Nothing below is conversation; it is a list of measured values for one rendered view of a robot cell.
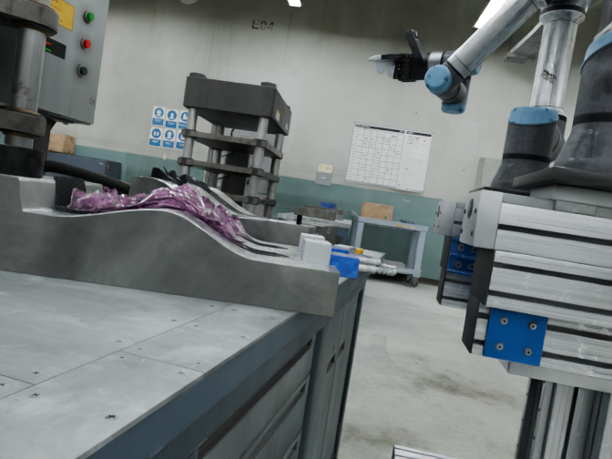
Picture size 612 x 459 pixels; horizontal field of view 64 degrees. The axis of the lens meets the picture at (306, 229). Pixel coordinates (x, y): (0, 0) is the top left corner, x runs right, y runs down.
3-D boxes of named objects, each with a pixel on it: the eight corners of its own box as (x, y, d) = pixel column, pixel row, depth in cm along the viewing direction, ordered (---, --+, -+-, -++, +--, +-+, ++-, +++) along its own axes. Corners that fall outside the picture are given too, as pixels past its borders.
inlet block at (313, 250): (388, 288, 70) (394, 251, 70) (396, 295, 65) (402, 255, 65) (298, 275, 69) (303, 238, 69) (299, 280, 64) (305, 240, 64)
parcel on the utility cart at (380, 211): (386, 225, 716) (389, 205, 715) (391, 226, 684) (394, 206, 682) (358, 220, 715) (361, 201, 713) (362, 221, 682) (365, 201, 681)
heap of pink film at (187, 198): (254, 239, 80) (261, 192, 80) (246, 250, 63) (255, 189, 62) (95, 216, 79) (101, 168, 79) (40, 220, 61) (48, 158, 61)
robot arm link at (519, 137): (496, 151, 127) (505, 99, 126) (508, 159, 138) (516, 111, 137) (547, 155, 120) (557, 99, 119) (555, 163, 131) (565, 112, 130)
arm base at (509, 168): (540, 199, 135) (546, 164, 135) (559, 198, 120) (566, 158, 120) (484, 191, 137) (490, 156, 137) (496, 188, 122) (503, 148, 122)
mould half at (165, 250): (318, 281, 85) (327, 219, 84) (332, 317, 59) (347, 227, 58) (23, 239, 82) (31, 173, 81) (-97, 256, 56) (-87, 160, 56)
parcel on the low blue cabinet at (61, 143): (75, 155, 763) (77, 137, 762) (62, 153, 730) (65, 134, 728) (49, 151, 767) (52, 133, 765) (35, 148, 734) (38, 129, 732)
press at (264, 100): (272, 270, 646) (295, 113, 635) (247, 288, 493) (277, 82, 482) (203, 258, 655) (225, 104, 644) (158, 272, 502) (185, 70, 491)
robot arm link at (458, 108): (432, 107, 150) (438, 70, 149) (444, 115, 159) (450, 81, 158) (457, 107, 145) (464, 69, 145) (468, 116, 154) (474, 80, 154)
